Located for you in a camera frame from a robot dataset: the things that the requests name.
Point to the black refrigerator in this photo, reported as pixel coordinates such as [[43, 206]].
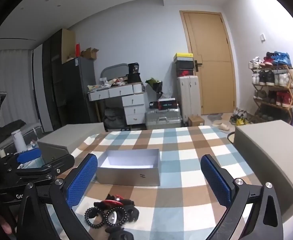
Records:
[[79, 90]]

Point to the white thermos bottle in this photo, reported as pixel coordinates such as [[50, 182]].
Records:
[[19, 141]]

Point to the grey bag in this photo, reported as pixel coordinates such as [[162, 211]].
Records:
[[114, 120]]

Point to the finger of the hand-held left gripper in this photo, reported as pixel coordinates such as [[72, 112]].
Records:
[[29, 155], [61, 160]]

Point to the dark wardrobe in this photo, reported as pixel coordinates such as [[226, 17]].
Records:
[[51, 80]]

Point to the grey cardboard box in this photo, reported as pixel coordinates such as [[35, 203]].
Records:
[[126, 176]]

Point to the red hair clip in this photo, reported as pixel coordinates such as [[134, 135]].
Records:
[[113, 202]]

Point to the desk clutter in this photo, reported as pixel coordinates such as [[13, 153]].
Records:
[[109, 82]]

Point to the yellow shoebox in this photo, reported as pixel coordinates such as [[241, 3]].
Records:
[[182, 55]]

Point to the black hair claw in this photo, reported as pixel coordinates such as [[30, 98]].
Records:
[[131, 211]]

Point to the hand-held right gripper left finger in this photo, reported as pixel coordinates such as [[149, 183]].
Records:
[[84, 180]]

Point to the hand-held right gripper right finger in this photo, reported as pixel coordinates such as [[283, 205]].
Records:
[[216, 180]]

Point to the black bag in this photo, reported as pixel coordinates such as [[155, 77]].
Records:
[[134, 78]]

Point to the black hair accessory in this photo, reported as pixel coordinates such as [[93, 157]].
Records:
[[119, 233]]

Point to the plaid tablecloth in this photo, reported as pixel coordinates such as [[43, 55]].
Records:
[[181, 140]]

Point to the white light switch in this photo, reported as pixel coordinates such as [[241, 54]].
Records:
[[262, 37]]

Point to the white suitcase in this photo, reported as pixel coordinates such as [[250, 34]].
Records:
[[189, 97]]

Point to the silver suitcase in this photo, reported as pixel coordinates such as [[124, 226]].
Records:
[[162, 120]]

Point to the beige slipper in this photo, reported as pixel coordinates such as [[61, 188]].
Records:
[[221, 127]]

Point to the black clothing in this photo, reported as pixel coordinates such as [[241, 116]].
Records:
[[11, 128]]

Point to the white curtain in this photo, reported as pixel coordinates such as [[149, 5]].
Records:
[[9, 80]]

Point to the pile of sneakers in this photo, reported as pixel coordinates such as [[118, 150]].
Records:
[[239, 118]]

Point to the small cardboard box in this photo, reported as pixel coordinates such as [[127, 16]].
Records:
[[196, 121]]

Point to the white desk with drawers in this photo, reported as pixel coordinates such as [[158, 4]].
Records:
[[134, 102]]

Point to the person's left hand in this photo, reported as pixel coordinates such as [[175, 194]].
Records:
[[7, 226]]

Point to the dark wrapped flower bouquet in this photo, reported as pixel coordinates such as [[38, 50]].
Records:
[[154, 83]]

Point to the wooden door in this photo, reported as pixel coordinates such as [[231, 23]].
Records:
[[211, 55]]

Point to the grey box right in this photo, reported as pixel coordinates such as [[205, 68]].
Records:
[[269, 150]]

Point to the black and red box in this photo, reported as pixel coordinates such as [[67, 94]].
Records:
[[167, 104]]

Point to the open cardboard box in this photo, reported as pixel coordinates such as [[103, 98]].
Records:
[[89, 53]]

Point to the black canister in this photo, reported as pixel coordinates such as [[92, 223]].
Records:
[[133, 68]]

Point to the grey rug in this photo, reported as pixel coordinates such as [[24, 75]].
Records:
[[215, 116]]

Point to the black scrunchie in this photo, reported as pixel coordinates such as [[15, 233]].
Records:
[[104, 202]]

